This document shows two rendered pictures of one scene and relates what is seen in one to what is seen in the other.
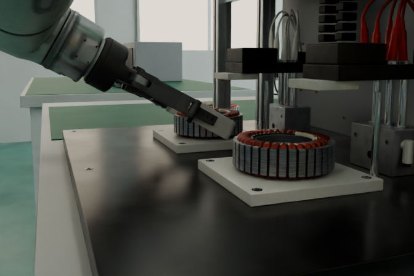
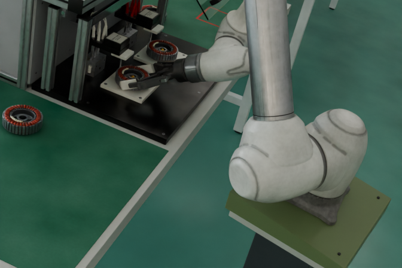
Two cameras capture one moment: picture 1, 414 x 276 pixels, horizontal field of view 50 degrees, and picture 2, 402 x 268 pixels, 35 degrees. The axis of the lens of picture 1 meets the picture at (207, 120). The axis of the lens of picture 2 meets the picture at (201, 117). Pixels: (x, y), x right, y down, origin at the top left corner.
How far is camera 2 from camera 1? 261 cm
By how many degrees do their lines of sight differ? 128
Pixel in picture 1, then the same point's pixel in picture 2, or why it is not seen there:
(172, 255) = not seen: hidden behind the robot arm
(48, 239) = (225, 84)
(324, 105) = (60, 51)
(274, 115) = (100, 63)
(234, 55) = (125, 44)
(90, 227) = not seen: hidden behind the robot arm
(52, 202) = (215, 96)
